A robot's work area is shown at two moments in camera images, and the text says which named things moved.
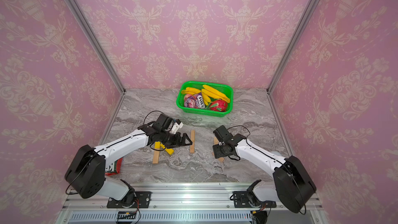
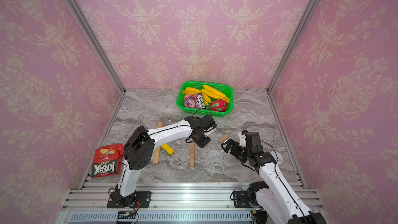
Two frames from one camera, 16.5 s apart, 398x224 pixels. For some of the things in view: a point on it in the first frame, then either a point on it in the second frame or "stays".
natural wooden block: x=155 y=159 stays
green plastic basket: x=225 y=89 stays
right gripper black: x=215 y=153 -> x=228 y=144
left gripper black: x=182 y=143 -> x=203 y=144
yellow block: x=170 y=151 stays
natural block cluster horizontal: x=192 y=148 stays
